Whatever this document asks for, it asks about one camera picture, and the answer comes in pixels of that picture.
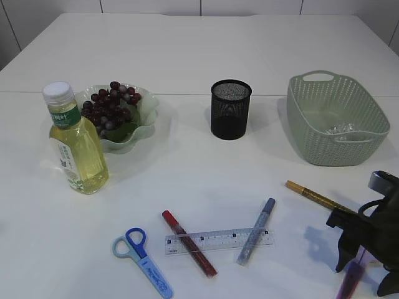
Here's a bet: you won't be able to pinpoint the gold glitter marker pen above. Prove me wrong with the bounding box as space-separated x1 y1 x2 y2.
285 180 355 214

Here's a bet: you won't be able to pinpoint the clear plastic ruler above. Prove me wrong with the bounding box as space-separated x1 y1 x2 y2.
165 227 275 255

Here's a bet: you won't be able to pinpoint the blue safety scissors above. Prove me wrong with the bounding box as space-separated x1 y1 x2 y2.
112 227 174 298

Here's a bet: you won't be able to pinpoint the red glitter marker pen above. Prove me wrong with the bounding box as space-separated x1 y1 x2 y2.
162 210 218 278

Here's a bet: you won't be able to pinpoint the pink purple safety scissors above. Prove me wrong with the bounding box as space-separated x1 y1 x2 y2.
335 247 373 299

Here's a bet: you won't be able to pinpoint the blue glitter marker pen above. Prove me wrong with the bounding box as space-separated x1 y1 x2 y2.
236 198 276 266

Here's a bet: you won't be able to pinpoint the clear plastic sheet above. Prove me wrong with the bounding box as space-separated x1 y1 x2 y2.
325 123 357 141

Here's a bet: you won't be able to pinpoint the black mesh pen holder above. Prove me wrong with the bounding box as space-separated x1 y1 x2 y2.
210 79 252 140

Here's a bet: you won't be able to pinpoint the green glass wavy plate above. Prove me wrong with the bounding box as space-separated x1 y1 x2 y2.
75 81 159 153

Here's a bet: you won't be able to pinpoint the yellow tea drink bottle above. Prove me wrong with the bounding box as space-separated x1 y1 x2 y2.
42 81 108 195

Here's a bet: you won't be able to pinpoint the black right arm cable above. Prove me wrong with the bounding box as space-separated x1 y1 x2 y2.
357 199 384 217

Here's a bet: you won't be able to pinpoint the purple artificial grape bunch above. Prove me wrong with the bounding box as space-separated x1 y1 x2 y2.
81 81 142 143

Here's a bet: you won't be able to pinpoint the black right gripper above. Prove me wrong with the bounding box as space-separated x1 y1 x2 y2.
326 189 399 297

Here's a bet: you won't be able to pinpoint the green plastic woven basket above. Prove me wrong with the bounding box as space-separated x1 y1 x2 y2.
286 70 391 167

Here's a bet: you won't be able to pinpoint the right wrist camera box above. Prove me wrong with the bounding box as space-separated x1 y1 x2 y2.
368 170 398 196

